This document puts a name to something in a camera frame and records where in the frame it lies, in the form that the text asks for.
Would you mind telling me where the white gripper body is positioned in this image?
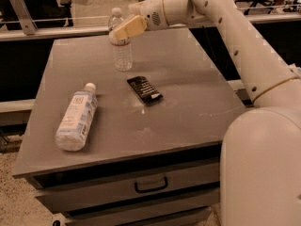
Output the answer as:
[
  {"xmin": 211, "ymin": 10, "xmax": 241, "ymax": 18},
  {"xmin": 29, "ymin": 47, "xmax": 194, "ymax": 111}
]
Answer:
[{"xmin": 140, "ymin": 0, "xmax": 166, "ymax": 30}]

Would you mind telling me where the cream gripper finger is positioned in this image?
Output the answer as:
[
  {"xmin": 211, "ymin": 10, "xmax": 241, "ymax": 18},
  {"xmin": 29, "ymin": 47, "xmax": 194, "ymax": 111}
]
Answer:
[
  {"xmin": 128, "ymin": 2, "xmax": 143, "ymax": 15},
  {"xmin": 111, "ymin": 15, "xmax": 148, "ymax": 41}
]

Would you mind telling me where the clear plastic water bottle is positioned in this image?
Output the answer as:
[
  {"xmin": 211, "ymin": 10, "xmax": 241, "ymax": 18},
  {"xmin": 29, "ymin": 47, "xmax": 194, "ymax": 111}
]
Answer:
[{"xmin": 108, "ymin": 8, "xmax": 133, "ymax": 72}]

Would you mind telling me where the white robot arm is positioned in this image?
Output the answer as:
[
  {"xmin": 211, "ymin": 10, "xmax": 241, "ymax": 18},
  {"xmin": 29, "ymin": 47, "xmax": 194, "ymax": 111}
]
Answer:
[{"xmin": 109, "ymin": 0, "xmax": 301, "ymax": 226}]

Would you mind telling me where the white labelled bottle lying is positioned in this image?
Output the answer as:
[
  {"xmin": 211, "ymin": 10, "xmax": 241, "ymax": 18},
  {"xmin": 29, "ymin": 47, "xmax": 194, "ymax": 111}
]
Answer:
[{"xmin": 55, "ymin": 83, "xmax": 98, "ymax": 152}]

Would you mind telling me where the black snack packet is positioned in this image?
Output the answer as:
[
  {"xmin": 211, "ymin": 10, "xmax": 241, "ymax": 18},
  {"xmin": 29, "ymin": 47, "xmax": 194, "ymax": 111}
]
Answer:
[{"xmin": 127, "ymin": 76, "xmax": 163, "ymax": 105}]

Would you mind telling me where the black office chair left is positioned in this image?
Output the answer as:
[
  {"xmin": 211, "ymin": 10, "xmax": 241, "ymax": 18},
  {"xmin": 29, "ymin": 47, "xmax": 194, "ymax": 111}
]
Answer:
[{"xmin": 0, "ymin": 0, "xmax": 73, "ymax": 30}]

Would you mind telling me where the grey drawer cabinet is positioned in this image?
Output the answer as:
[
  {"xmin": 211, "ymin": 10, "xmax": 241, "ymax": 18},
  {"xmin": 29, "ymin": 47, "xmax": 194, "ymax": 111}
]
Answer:
[{"xmin": 13, "ymin": 29, "xmax": 245, "ymax": 226}]

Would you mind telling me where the left metal bracket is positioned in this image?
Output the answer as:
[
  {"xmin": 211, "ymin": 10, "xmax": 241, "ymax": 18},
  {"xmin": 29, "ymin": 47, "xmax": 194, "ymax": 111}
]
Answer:
[{"xmin": 9, "ymin": 0, "xmax": 38, "ymax": 35}]

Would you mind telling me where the black drawer handle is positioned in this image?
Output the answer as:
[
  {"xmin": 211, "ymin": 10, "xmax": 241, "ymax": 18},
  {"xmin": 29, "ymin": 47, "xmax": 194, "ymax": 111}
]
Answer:
[{"xmin": 134, "ymin": 176, "xmax": 168, "ymax": 194}]

